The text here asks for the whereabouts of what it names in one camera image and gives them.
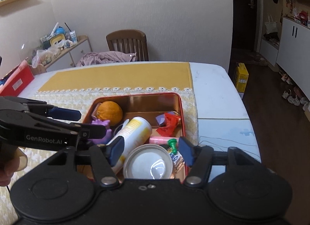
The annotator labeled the red tin box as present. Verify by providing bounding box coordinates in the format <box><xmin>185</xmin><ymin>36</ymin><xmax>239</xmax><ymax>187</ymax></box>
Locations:
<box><xmin>79</xmin><ymin>92</ymin><xmax>199</xmax><ymax>183</ymax></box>

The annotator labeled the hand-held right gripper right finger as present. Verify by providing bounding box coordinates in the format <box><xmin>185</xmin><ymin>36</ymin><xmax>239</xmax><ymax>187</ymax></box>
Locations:
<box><xmin>178</xmin><ymin>137</ymin><xmax>265</xmax><ymax>188</ymax></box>

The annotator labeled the white side cabinet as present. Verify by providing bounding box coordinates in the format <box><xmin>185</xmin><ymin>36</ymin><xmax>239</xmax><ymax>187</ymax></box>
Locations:
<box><xmin>31</xmin><ymin>36</ymin><xmax>91</xmax><ymax>73</ymax></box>

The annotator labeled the clear plastic bag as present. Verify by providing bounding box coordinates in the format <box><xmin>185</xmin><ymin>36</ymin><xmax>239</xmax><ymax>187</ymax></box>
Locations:
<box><xmin>31</xmin><ymin>47</ymin><xmax>60</xmax><ymax>67</ymax></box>

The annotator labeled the round can metal lid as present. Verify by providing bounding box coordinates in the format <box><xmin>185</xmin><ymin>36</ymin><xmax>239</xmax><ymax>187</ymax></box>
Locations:
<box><xmin>123</xmin><ymin>143</ymin><xmax>186</xmax><ymax>180</ymax></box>

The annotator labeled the white tote bag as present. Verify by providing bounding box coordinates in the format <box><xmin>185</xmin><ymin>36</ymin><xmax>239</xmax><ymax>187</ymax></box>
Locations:
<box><xmin>264</xmin><ymin>15</ymin><xmax>279</xmax><ymax>34</ymax></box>

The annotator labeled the yellow cardboard box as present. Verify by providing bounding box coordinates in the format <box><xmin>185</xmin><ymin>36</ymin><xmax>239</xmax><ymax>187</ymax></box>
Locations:
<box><xmin>234</xmin><ymin>63</ymin><xmax>249</xmax><ymax>92</ymax></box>

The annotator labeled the purple toy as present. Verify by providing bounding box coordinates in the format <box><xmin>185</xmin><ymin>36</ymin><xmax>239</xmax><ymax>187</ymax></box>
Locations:
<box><xmin>91</xmin><ymin>119</ymin><xmax>113</xmax><ymax>146</ymax></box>

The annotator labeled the row of shoes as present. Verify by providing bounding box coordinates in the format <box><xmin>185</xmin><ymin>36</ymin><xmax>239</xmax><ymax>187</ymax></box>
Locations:
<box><xmin>278</xmin><ymin>69</ymin><xmax>310</xmax><ymax>112</ymax></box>

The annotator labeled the white yellow bottle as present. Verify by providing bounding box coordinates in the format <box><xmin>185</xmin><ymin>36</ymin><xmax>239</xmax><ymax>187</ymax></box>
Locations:
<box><xmin>107</xmin><ymin>117</ymin><xmax>152</xmax><ymax>174</ymax></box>

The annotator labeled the yellow patterned table cloth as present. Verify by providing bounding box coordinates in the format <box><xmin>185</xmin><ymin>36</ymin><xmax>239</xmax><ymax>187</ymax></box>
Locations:
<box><xmin>0</xmin><ymin>87</ymin><xmax>200</xmax><ymax>225</ymax></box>

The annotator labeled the thin black wire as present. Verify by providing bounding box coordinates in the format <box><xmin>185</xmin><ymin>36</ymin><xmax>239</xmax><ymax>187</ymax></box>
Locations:
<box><xmin>199</xmin><ymin>136</ymin><xmax>260</xmax><ymax>160</ymax></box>

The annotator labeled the white lower cabinet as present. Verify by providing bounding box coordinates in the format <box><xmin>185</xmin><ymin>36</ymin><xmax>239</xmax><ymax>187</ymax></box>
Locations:
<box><xmin>276</xmin><ymin>17</ymin><xmax>310</xmax><ymax>81</ymax></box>

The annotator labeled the pink comb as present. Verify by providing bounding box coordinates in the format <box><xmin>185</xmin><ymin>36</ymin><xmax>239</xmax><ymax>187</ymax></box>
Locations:
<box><xmin>91</xmin><ymin>103</ymin><xmax>102</xmax><ymax>121</ymax></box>

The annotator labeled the purple paper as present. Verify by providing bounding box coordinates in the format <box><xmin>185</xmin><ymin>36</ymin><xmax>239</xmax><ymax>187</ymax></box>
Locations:
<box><xmin>156</xmin><ymin>111</ymin><xmax>181</xmax><ymax>128</ymax></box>

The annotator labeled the orange fruit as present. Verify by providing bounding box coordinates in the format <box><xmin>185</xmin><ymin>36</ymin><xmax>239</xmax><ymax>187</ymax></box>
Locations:
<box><xmin>97</xmin><ymin>101</ymin><xmax>123</xmax><ymax>126</ymax></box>

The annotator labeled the clear plastic dome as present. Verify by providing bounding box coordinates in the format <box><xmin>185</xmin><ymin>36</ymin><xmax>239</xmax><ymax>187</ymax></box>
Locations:
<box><xmin>20</xmin><ymin>42</ymin><xmax>37</xmax><ymax>64</ymax></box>

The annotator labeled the wooden chair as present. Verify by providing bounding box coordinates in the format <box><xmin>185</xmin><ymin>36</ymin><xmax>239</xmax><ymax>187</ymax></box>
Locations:
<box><xmin>106</xmin><ymin>30</ymin><xmax>149</xmax><ymax>61</ymax></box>

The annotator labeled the yellow storage case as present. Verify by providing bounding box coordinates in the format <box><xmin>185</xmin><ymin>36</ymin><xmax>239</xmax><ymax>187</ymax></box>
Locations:
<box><xmin>50</xmin><ymin>33</ymin><xmax>66</xmax><ymax>47</ymax></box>

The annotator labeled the red cardboard box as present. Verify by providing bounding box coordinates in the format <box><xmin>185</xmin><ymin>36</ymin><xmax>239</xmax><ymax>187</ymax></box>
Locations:
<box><xmin>0</xmin><ymin>64</ymin><xmax>35</xmax><ymax>97</ymax></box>

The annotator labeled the pink tube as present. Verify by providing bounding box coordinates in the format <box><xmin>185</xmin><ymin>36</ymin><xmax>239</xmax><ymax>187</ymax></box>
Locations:
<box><xmin>149</xmin><ymin>137</ymin><xmax>171</xmax><ymax>145</ymax></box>

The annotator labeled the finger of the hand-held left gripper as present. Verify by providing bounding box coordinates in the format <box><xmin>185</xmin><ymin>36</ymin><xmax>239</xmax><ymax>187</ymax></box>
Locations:
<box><xmin>36</xmin><ymin>121</ymin><xmax>107</xmax><ymax>140</ymax></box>
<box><xmin>0</xmin><ymin>96</ymin><xmax>82</xmax><ymax>121</ymax></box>

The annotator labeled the dark door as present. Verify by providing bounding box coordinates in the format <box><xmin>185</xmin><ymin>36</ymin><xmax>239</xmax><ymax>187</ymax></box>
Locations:
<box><xmin>230</xmin><ymin>0</ymin><xmax>263</xmax><ymax>71</ymax></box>

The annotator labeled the red paper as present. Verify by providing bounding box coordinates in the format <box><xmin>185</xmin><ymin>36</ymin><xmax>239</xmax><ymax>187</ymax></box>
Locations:
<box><xmin>156</xmin><ymin>112</ymin><xmax>181</xmax><ymax>137</ymax></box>

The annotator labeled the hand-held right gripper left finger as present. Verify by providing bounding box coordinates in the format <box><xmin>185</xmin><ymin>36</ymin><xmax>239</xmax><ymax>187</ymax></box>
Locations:
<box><xmin>46</xmin><ymin>136</ymin><xmax>124</xmax><ymax>188</ymax></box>

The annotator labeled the white plastic tool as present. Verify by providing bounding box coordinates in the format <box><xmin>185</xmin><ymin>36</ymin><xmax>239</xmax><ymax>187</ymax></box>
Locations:
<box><xmin>113</xmin><ymin>119</ymin><xmax>130</xmax><ymax>141</ymax></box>

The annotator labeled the green pushpin toy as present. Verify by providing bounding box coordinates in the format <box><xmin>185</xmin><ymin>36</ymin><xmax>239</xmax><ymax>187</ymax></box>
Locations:
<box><xmin>168</xmin><ymin>139</ymin><xmax>179</xmax><ymax>154</ymax></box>

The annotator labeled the person's left hand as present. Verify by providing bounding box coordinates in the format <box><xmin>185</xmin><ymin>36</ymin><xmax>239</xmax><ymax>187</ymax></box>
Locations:
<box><xmin>0</xmin><ymin>149</ymin><xmax>28</xmax><ymax>187</ymax></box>

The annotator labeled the white tube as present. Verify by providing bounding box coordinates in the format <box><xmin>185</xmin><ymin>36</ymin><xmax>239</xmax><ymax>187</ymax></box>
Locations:
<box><xmin>48</xmin><ymin>22</ymin><xmax>59</xmax><ymax>37</ymax></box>

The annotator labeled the white bench cabinet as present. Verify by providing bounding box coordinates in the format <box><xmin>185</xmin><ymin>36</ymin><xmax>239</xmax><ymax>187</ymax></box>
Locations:
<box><xmin>260</xmin><ymin>34</ymin><xmax>283</xmax><ymax>67</ymax></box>

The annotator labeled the mauve crumpled cloth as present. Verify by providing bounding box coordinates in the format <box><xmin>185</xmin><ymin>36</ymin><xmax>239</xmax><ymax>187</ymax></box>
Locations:
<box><xmin>76</xmin><ymin>51</ymin><xmax>137</xmax><ymax>67</ymax></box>

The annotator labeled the mustard yellow table cloth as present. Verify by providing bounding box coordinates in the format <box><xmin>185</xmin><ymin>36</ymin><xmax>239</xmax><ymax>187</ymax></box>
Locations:
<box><xmin>39</xmin><ymin>62</ymin><xmax>192</xmax><ymax>93</ymax></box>

